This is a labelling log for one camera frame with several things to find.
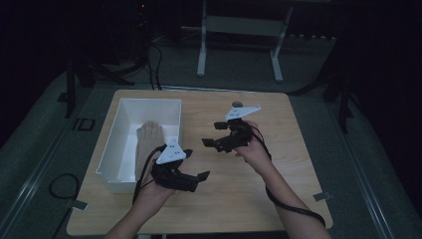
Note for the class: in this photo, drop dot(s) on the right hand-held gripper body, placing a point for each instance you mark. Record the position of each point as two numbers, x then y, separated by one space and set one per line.
237 132

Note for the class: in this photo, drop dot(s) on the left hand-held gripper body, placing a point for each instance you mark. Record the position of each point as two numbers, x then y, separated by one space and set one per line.
169 154

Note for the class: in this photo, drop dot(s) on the plain beige glove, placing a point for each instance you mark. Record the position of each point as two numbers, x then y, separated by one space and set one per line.
149 139

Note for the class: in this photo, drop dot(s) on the white box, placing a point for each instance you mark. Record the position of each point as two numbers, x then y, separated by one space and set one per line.
124 149

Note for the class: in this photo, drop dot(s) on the person's right hand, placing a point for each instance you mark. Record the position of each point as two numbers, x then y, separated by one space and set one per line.
257 151

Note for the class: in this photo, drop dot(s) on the person's left hand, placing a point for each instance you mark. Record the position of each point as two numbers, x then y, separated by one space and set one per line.
154 194

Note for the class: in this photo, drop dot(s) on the round table grommet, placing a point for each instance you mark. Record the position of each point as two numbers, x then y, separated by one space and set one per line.
237 103

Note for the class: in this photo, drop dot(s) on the white metal stand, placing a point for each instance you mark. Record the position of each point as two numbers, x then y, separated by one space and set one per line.
242 26

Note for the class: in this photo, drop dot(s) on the grey tape on floor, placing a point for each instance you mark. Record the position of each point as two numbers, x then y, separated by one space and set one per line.
80 205

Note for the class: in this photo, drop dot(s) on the grey tape on table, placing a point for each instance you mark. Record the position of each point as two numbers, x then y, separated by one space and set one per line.
322 196

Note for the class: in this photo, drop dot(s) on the black tripod stand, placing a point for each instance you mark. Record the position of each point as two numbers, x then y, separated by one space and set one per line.
335 83

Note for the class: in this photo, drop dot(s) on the black equipment stand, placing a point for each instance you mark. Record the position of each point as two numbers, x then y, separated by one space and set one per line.
83 71

